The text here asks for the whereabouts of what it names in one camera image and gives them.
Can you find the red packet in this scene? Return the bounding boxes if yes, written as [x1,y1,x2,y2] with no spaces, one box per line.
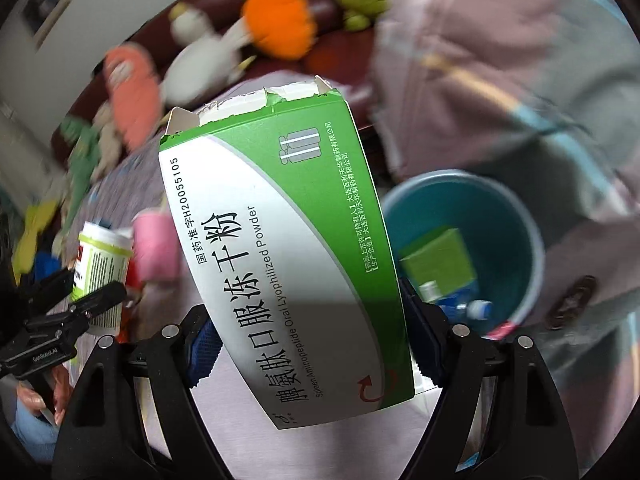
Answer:
[485,320,518,342]

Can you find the yellow plush toy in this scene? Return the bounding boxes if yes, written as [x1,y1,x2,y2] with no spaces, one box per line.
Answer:
[12,200,63,283]

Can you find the framed wall picture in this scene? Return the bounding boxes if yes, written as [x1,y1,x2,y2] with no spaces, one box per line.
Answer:
[20,0,73,51]

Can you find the person's left hand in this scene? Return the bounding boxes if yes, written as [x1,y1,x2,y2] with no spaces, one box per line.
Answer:
[17,365,69,426]

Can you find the person's blue jeans leg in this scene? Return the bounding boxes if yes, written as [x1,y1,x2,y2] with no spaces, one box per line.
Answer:
[10,400,63,463]

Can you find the plaid bed sheet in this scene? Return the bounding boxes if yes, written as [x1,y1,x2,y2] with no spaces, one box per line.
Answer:
[370,0,640,480]

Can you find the small blue white vial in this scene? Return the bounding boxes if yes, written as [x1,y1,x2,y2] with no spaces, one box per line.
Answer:
[462,299,495,320]

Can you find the pink carrot plush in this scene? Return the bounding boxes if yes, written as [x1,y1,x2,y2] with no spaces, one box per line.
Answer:
[102,42,163,153]

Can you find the pink cup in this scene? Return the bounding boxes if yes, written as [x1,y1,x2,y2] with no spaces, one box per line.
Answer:
[132,207,181,283]

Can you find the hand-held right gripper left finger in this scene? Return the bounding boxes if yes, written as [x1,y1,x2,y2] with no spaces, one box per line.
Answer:
[52,304,223,480]

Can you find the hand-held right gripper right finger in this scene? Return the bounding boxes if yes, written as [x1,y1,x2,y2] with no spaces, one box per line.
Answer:
[399,277,581,480]

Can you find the white green label bottle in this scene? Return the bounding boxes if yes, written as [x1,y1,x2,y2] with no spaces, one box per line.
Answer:
[71,221,135,336]

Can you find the green white medicine box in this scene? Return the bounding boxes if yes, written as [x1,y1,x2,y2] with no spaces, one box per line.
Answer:
[158,75,416,431]

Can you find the green dinosaur plush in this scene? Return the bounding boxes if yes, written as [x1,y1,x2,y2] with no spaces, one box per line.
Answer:
[57,115,103,226]

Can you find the dark red leather sofa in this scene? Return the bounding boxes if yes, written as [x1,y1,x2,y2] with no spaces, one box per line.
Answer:
[50,0,386,171]

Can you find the beige bear plush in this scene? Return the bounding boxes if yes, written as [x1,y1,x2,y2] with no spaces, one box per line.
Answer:
[90,102,126,181]

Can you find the teal plastic bin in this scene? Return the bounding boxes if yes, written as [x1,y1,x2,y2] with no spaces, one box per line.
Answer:
[380,170,546,342]

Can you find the small green box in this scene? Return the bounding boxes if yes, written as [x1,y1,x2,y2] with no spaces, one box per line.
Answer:
[397,227,478,293]

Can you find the pink tablecloth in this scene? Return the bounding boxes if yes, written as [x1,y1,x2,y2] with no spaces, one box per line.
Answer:
[50,77,441,480]

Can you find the white duck plush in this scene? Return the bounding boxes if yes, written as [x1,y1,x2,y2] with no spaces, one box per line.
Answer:
[160,2,253,111]

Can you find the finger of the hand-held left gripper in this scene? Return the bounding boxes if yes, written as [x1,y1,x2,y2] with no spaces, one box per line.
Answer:
[25,281,128,332]
[15,267,75,307]

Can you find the orange carrot bunny plush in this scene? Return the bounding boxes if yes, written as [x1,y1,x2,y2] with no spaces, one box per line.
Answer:
[220,0,313,68]

